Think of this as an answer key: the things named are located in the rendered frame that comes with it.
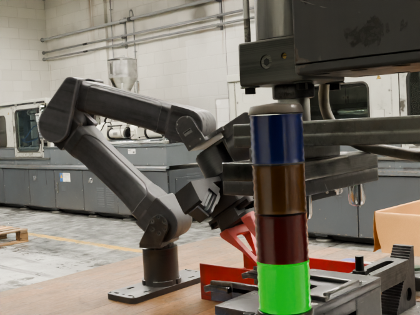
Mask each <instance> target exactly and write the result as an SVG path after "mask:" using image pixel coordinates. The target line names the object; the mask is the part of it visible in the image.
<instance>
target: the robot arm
mask: <svg viewBox="0 0 420 315"><path fill-rule="evenodd" d="M103 83H104V81H102V80H99V79H89V78H87V79H83V78H80V77H67V78H66V79H65V80H64V81H63V82H62V84H61V85H60V87H59V88H58V90H57V91H56V93H55V94H54V96H53V97H52V99H51V100H50V101H49V103H48V104H47V106H46V107H45V109H44V111H43V112H42V113H41V115H40V117H39V121H38V129H39V132H40V134H41V136H42V137H43V138H44V139H45V140H46V141H48V142H50V143H53V144H54V145H55V146H56V147H57V148H59V149H60V150H61V151H62V150H66V151H67V152H68V153H69V154H70V155H71V156H72V157H74V158H76V159H78V160H79V161H80V162H82V163H83V164H84V165H85V166H86V167H87V168H88V169H89V170H90V171H91V172H92V173H93V174H94V175H95V176H97V177H98V178H99V179H100V180H101V181H102V182H103V183H104V184H105V185H106V186H107V187H108V188H109V189H110V190H111V191H112V192H113V193H114V194H115V195H116V196H117V197H118V198H119V199H120V200H121V201H122V202H123V203H124V204H125V205H126V206H127V208H128V209H129V211H130V213H131V214H132V215H133V216H134V217H135V218H136V219H137V220H138V222H137V223H136V224H137V225H138V226H139V227H140V228H141V229H142V230H143V231H144V234H143V236H142V238H141V240H140V242H139V248H142V261H143V273H144V277H143V278H142V282H139V283H137V284H133V285H130V286H126V287H123V288H120V289H117V290H113V291H110V292H108V293H107V296H108V299H109V300H113V301H119V302H122V303H128V304H137V303H141V302H143V301H147V300H149V299H152V298H156V297H158V296H162V295H164V294H167V293H171V292H173V291H177V290H180V289H183V288H186V287H189V286H192V285H195V284H198V283H200V282H201V280H200V271H197V270H192V269H183V270H180V271H179V263H178V245H177V244H174V241H177V240H179V236H181V235H183V234H185V233H186V232H188V231H189V229H190V227H191V224H192V217H193V218H194V219H195V220H196V221H197V222H199V223H201V222H202V221H204V220H205V219H206V218H208V217H209V215H211V216H212V218H213V219H212V220H211V221H209V222H208V223H209V225H210V227H211V229H212V230H213V229H217V228H220V230H221V233H220V236H221V238H223V239H224V240H225V241H227V242H228V243H229V244H231V245H233V246H234V247H235V248H237V249H238V250H240V251H241V252H242V253H244V254H245V255H246V256H247V257H248V258H249V259H250V260H251V261H252V262H253V263H254V264H255V265H257V261H256V259H257V254H256V249H257V248H256V238H255V236H256V232H255V227H256V225H255V222H254V220H255V216H254V213H255V212H254V198H253V196H235V195H224V191H223V168H222V163H229V162H234V161H243V160H249V148H250V147H234V138H233V137H234V136H233V125H235V124H249V123H250V118H249V117H250V116H256V115H250V116H249V115H248V112H244V113H242V114H240V115H239V116H238V117H236V118H234V119H233V120H232V121H230V122H228V123H227V124H225V125H224V126H221V127H220V128H218V129H216V120H215V118H214V116H213V115H212V114H211V113H210V112H209V111H207V110H205V109H200V108H197V107H193V106H188V105H182V104H178V103H175V102H170V101H164V100H160V99H156V98H153V97H149V96H145V95H142V94H137V93H135V92H130V91H126V90H123V89H118V88H116V87H112V86H109V85H107V84H103ZM97 116H102V117H105V118H109V119H113V120H115V121H119V122H122V123H126V124H130V125H133V126H137V127H140V128H144V129H148V130H150V131H152V132H154V133H158V134H161V135H164V137H165V138H167V139H171V140H174V141H178V142H180V143H184V144H185V146H186V148H187V150H188V151H197V150H202V149H204V150H203V151H202V152H200V153H199V154H198V155H197V158H196V162H197V164H198V166H199V168H200V170H201V171H202V173H203V175H204V177H205V179H199V180H195V181H190V182H189V183H187V184H186V185H185V186H184V187H183V188H182V189H180V190H179V191H178V192H177V193H176V194H173V193H171V194H167V193H166V192H164V191H163V190H162V189H161V188H160V187H159V186H157V185H155V184H153V183H152V182H151V181H150V180H149V179H148V178H147V177H146V176H144V175H143V174H142V173H141V172H140V171H139V170H138V169H137V168H135V167H134V166H133V165H132V164H131V163H130V162H129V161H128V160H127V159H126V158H125V157H124V156H123V155H122V154H121V153H120V152H119V151H118V150H117V149H116V148H115V147H114V146H113V145H112V144H111V143H110V142H109V141H108V140H107V139H106V138H105V137H104V136H103V133H102V132H101V131H100V130H99V129H98V128H97V127H96V126H97V125H98V123H97V122H96V117H97ZM221 137H223V138H221ZM241 234H242V235H243V236H244V237H245V238H246V240H247V242H248V243H249V245H250V247H251V249H252V251H253V253H252V252H251V251H250V250H249V249H248V248H247V247H246V246H245V244H244V243H243V242H242V241H241V240H240V239H239V238H238V237H237V236H238V235H241Z"/></svg>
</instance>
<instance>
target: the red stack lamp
mask: <svg viewBox="0 0 420 315"><path fill-rule="evenodd" d="M307 213H308V212H307V211H304V212H299V213H294V214H257V213H254V216H255V220H254V222H255V225H256V227H255V232H256V236H255V238H256V248H257V249H256V254H257V259H256V261H257V262H259V263H263V264H272V265H288V264H298V263H303V262H306V261H308V260H309V255H308V254H309V248H308V245H309V242H308V225H307V222H308V219H307Z"/></svg>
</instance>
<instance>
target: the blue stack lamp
mask: <svg viewBox="0 0 420 315"><path fill-rule="evenodd" d="M302 116H303V114H278V115H266V116H250V117H249V118H250V123H249V125H250V127H251V130H250V134H251V139H250V140H251V151H252V153H251V157H252V164H282V163H298V162H303V161H305V160H304V143H303V139H304V136H303V130H304V129H303V119H302Z"/></svg>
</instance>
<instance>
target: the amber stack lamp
mask: <svg viewBox="0 0 420 315"><path fill-rule="evenodd" d="M304 165H305V162H292V163H282V164H253V165H252V176H253V179H252V182H253V184H254V185H253V191H254V195H253V198H254V212H255V213H257V214H294V213H301V212H304V211H307V207H306V204H307V201H306V184H305V181H306V177H305V172H306V171H305V168H304Z"/></svg>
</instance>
